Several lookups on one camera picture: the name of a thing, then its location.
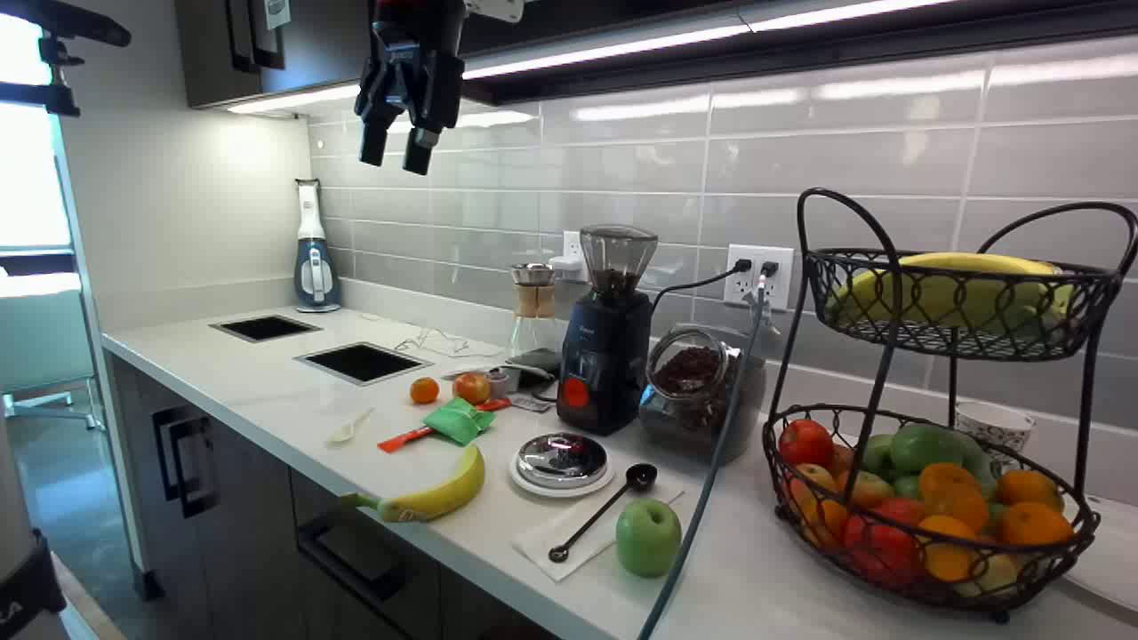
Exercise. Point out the large green apple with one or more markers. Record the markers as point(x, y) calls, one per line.
point(649, 539)

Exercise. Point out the single yellow banana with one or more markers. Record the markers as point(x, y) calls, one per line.
point(444, 492)

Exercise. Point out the yellow lemon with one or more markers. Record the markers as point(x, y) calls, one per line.
point(995, 575)

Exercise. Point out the bright window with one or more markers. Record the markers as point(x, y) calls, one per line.
point(29, 156)

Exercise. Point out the orange fruit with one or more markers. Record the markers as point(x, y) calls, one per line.
point(953, 488)
point(1037, 524)
point(1029, 487)
point(946, 556)

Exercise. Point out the dark base cabinet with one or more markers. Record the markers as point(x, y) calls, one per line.
point(250, 535)

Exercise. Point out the black square countertop inset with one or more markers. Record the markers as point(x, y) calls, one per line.
point(264, 329)
point(359, 360)

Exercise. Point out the under-cabinet light strip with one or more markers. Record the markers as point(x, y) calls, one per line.
point(591, 54)

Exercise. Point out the black coffee grinder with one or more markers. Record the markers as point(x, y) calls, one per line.
point(607, 356)

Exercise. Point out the white paper napkin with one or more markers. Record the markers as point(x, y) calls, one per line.
point(537, 539)

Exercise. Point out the glass pour-over carafe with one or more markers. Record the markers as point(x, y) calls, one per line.
point(533, 296)

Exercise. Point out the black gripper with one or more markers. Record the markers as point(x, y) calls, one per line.
point(412, 60)

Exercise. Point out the orange-red packet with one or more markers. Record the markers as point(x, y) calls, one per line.
point(407, 439)

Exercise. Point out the red apple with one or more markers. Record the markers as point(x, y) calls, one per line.
point(803, 443)
point(882, 545)
point(901, 511)

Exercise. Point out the small white patterned cup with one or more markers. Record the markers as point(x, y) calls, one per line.
point(988, 425)

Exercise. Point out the long dark upper cabinet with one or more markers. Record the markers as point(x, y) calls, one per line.
point(1042, 24)

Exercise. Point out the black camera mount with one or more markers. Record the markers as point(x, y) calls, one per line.
point(48, 49)

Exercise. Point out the green packet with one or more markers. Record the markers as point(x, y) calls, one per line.
point(456, 423)

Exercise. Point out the white plastic spoon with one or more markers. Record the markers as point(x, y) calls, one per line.
point(349, 430)

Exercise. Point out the yellowish apple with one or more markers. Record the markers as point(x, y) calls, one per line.
point(867, 487)

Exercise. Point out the small loose orange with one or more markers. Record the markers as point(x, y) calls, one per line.
point(423, 388)

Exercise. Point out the glass jar of coffee beans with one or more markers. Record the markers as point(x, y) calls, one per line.
point(694, 386)

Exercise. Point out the yellow banana bunch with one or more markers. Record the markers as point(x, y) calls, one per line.
point(962, 285)

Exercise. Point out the loose red-yellow apple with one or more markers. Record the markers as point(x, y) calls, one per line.
point(471, 386)

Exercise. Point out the white wall outlet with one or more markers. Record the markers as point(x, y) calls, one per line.
point(757, 276)

